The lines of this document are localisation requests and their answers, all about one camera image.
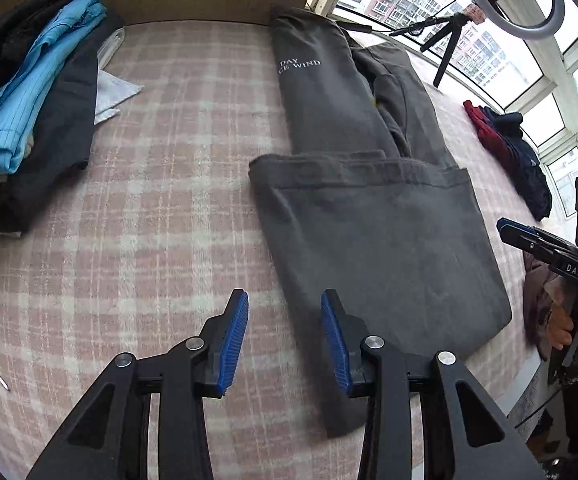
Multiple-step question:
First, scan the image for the person's right hand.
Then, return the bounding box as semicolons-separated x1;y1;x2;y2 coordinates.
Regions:
544;280;578;352

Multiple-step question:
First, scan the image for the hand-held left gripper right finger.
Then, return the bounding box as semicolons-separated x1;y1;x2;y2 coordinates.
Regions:
320;289;545;480

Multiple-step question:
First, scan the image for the black garment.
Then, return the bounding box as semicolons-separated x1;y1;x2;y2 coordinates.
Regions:
0;0;126;235

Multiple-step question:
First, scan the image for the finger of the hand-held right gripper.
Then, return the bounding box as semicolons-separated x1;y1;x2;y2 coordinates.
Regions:
496;217;555;261

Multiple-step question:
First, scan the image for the black tripod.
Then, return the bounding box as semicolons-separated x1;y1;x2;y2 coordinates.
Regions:
389;12;471;88

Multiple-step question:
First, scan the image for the navy garment with red patch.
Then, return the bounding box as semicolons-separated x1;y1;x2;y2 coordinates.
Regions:
463;100;554;221

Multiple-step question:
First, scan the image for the blue garment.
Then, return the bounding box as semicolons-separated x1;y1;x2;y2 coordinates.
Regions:
0;0;110;187

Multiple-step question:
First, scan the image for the white cloth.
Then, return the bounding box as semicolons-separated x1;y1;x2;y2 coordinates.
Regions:
94;27;145;126

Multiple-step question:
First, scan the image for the brown garment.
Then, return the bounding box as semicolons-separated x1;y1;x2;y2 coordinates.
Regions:
522;250;559;361

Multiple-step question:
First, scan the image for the grey flower print sweatshirt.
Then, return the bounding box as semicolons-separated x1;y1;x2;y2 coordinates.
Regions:
248;6;513;438

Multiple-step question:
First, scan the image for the pink plaid blanket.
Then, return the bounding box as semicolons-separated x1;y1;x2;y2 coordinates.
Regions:
0;22;565;480

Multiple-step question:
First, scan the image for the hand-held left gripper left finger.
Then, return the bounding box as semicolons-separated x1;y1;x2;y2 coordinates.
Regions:
26;289;250;480

